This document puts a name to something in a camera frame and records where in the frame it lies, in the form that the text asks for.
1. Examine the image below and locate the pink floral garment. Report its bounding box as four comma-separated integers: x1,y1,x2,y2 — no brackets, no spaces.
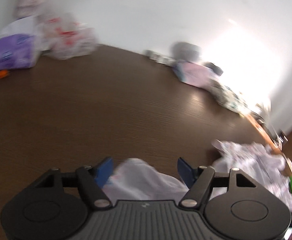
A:
103,140,292,211

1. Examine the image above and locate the cream teal-flower storage pouch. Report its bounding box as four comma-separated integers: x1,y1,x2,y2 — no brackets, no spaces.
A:
209,81,249,115

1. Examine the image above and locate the pink cloth pouch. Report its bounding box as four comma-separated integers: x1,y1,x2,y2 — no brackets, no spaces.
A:
171,62,215,89

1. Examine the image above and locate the small dark box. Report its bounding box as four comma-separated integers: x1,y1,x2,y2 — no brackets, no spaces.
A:
206,62,223,76

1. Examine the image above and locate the white multi-plug strip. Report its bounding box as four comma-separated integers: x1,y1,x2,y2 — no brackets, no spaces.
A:
144,50,176,67

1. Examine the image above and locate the small orange object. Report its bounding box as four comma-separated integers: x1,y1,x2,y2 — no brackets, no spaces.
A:
0,69,10,79

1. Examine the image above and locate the clear plastic snack bag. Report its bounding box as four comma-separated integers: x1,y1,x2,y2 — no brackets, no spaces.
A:
42,13,97,60

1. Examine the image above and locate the purple tissue pack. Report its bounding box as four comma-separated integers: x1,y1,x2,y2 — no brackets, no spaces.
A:
0,34,39,70

